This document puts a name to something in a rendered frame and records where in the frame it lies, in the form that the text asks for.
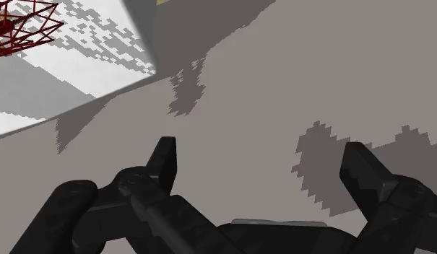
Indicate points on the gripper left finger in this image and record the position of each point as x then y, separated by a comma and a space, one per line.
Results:
140, 197

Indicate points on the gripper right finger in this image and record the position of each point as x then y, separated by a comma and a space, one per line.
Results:
387, 197

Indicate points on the white table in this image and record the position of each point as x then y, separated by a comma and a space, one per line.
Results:
84, 59

